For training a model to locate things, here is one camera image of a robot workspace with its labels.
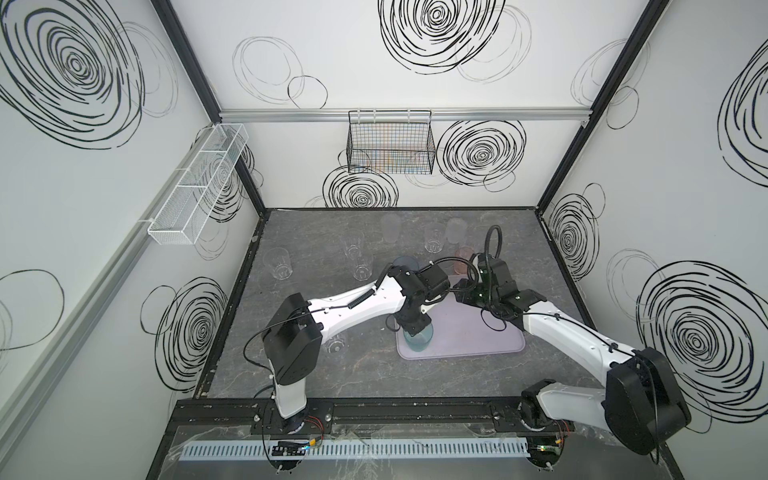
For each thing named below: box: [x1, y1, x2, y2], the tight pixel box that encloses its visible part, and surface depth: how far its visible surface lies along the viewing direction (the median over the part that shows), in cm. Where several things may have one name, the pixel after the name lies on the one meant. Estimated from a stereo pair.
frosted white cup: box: [381, 213, 402, 244], surface depth 111 cm
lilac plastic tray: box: [395, 292, 525, 360], surface depth 85 cm
